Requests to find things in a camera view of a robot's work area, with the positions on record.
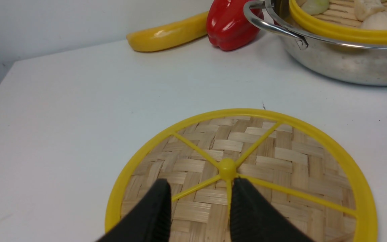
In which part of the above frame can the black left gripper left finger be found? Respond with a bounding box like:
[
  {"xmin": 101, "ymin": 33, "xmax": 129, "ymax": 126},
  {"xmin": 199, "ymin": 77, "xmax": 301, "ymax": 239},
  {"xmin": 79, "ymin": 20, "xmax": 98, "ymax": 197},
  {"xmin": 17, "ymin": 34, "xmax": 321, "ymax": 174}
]
[{"xmin": 98, "ymin": 179, "xmax": 172, "ymax": 242}]

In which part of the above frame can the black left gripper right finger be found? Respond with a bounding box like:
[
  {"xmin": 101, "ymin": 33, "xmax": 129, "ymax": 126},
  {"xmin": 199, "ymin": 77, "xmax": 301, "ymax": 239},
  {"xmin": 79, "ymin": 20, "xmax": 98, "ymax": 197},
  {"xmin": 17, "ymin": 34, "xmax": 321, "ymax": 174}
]
[{"xmin": 230, "ymin": 178, "xmax": 313, "ymax": 242}]

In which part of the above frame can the yellow bamboo steamer lid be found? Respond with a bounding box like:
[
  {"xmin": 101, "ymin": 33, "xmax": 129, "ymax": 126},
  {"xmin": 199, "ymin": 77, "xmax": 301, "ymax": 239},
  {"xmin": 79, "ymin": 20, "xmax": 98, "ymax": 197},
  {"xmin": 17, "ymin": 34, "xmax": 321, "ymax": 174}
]
[{"xmin": 105, "ymin": 109, "xmax": 378, "ymax": 242}]

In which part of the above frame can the yellow bamboo steamer basket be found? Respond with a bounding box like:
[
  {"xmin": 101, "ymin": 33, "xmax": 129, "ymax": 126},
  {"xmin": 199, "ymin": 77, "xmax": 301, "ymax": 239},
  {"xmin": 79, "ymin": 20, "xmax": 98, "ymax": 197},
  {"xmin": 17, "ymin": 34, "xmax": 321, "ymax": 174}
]
[{"xmin": 289, "ymin": 0, "xmax": 387, "ymax": 46}]

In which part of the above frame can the stainless steel pot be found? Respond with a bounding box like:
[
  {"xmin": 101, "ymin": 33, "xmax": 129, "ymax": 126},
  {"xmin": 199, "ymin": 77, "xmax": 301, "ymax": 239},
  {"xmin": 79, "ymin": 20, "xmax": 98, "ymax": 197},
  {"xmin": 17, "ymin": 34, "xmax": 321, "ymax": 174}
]
[{"xmin": 243, "ymin": 0, "xmax": 387, "ymax": 86}]

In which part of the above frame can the yellow toy banana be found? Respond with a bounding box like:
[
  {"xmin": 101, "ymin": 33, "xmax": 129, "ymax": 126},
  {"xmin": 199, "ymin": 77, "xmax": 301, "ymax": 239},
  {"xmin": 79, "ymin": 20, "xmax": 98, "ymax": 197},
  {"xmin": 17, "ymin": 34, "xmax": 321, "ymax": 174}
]
[{"xmin": 126, "ymin": 11, "xmax": 209, "ymax": 52}]

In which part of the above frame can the red toy bell pepper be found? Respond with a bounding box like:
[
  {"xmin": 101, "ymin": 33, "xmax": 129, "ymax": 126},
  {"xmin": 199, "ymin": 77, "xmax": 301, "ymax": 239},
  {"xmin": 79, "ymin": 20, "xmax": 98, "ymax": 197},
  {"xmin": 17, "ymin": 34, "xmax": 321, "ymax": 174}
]
[{"xmin": 206, "ymin": 0, "xmax": 260, "ymax": 51}]

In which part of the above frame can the yellow-green toy bun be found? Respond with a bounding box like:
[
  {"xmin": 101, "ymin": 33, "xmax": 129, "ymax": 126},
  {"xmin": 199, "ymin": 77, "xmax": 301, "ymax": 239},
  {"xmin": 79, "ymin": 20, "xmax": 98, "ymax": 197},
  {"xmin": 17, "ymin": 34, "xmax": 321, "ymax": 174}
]
[{"xmin": 301, "ymin": 0, "xmax": 329, "ymax": 15}]

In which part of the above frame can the white folded toy dumpling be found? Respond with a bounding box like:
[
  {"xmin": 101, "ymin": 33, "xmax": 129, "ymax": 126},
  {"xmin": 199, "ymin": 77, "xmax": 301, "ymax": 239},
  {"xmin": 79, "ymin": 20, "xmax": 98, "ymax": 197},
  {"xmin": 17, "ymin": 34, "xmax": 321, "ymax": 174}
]
[{"xmin": 354, "ymin": 0, "xmax": 385, "ymax": 21}]

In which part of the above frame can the white toy bun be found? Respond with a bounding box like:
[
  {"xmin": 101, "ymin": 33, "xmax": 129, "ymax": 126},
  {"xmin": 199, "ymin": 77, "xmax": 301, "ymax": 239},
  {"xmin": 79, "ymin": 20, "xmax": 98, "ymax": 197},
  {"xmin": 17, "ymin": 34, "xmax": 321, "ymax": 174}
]
[{"xmin": 359, "ymin": 12, "xmax": 387, "ymax": 30}]

